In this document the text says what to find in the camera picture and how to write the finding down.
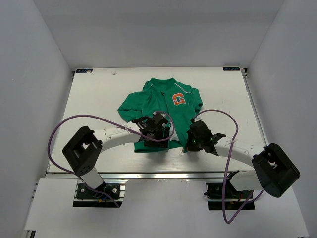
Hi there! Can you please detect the green jacket with white lining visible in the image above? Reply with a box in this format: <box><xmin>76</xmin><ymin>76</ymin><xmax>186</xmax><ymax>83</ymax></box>
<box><xmin>117</xmin><ymin>78</ymin><xmax>203</xmax><ymax>153</ymax></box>

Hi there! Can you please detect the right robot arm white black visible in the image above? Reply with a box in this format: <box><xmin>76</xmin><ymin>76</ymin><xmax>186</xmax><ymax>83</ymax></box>
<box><xmin>186</xmin><ymin>120</ymin><xmax>300</xmax><ymax>198</ymax></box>

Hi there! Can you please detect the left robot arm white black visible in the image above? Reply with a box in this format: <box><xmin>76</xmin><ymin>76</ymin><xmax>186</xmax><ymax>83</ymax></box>
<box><xmin>62</xmin><ymin>113</ymin><xmax>171</xmax><ymax>198</ymax></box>

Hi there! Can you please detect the blue label sticker right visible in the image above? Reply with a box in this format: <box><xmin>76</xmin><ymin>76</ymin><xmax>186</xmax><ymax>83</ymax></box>
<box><xmin>222</xmin><ymin>66</ymin><xmax>240</xmax><ymax>71</ymax></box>

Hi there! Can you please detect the blue label sticker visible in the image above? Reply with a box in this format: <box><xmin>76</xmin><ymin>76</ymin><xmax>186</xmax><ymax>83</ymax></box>
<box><xmin>222</xmin><ymin>66</ymin><xmax>240</xmax><ymax>71</ymax></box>
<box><xmin>75</xmin><ymin>69</ymin><xmax>93</xmax><ymax>73</ymax></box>

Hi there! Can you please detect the blue label sticker left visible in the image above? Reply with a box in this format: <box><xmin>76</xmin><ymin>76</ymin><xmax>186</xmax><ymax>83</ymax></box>
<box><xmin>75</xmin><ymin>69</ymin><xmax>93</xmax><ymax>73</ymax></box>

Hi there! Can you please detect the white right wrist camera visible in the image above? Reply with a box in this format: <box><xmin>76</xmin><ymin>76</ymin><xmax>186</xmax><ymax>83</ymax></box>
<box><xmin>190</xmin><ymin>118</ymin><xmax>202</xmax><ymax>123</ymax></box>

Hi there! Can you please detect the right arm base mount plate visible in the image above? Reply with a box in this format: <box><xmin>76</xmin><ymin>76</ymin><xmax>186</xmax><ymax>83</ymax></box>
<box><xmin>199</xmin><ymin>172</ymin><xmax>250</xmax><ymax>211</ymax></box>

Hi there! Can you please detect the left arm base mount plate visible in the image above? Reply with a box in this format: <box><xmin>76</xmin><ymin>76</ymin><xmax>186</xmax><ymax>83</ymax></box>
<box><xmin>73</xmin><ymin>179</ymin><xmax>127</xmax><ymax>208</ymax></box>

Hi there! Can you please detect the aluminium table front rail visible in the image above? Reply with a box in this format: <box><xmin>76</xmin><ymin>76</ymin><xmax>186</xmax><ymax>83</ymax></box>
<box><xmin>47</xmin><ymin>171</ymin><xmax>236</xmax><ymax>181</ymax></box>

